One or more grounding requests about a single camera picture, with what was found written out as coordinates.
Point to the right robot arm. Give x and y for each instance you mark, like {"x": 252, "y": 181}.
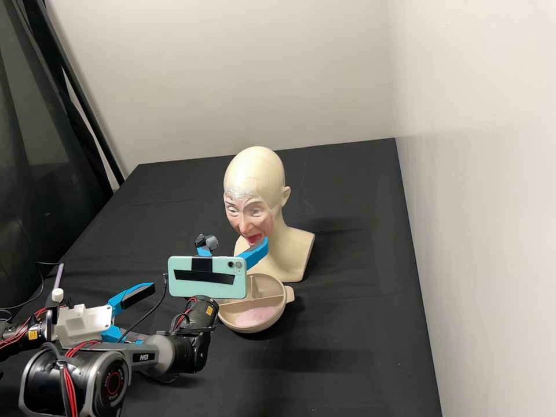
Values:
{"x": 91, "y": 373}

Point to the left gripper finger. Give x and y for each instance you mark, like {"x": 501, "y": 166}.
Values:
{"x": 204, "y": 252}

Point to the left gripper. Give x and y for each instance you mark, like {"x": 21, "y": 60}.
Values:
{"x": 82, "y": 322}

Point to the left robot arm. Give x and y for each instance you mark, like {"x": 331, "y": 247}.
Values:
{"x": 19, "y": 334}

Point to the beige divided bowl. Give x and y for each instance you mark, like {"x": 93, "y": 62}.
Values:
{"x": 256, "y": 320}

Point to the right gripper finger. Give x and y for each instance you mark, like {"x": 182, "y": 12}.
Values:
{"x": 257, "y": 252}

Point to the dummy head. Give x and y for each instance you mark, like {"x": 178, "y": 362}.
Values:
{"x": 260, "y": 182}

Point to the right wrist camera phone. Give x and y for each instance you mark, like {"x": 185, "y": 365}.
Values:
{"x": 184, "y": 283}

